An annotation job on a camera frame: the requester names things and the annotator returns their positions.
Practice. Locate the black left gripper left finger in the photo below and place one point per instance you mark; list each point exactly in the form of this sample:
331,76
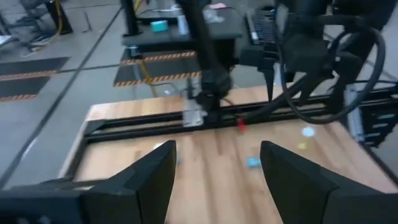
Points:
146,199

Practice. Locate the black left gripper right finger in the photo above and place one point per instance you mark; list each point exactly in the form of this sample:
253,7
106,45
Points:
298,199

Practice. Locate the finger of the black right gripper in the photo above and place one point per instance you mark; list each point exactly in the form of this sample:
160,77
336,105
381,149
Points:
340,90
269,81

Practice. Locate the clear bottle with yellow pills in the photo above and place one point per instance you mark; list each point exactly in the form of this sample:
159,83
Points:
308,132

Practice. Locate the small blue block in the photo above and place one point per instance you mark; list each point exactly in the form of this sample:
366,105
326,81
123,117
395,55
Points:
253,162

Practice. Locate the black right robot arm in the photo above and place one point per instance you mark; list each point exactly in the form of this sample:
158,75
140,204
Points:
202,46

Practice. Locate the backlit black keyboard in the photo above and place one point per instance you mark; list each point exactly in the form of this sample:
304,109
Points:
264,28

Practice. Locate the red connector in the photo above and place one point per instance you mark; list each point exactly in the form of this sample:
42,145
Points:
241,126

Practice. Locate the pink sticky note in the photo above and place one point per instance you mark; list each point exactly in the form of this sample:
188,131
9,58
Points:
217,5

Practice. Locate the black side desk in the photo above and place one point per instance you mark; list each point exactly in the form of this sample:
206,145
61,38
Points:
186,39

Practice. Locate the white plastic bottle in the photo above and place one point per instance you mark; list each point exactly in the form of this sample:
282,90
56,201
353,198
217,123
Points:
183,25

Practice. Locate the teal box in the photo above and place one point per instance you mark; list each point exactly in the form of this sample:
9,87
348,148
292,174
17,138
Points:
159,25

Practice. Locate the black mat hazard stripes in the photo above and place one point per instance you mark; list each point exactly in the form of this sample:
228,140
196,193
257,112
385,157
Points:
149,67
28,67

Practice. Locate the black pole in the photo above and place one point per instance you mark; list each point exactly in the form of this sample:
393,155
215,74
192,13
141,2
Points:
130,17

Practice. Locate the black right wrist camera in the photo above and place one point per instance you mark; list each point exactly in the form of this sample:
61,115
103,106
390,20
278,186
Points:
306,53

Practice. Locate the silver metal bracket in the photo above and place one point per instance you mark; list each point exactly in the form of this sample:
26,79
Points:
194,113

